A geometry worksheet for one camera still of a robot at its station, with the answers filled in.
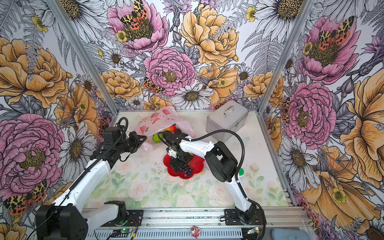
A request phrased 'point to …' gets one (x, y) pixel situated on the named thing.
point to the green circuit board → (255, 230)
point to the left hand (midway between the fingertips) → (147, 140)
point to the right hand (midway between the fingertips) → (183, 169)
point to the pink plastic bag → (157, 122)
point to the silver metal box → (231, 117)
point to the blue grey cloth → (285, 234)
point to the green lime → (155, 138)
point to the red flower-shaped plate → (197, 163)
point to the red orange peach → (171, 128)
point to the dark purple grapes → (187, 170)
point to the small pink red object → (195, 231)
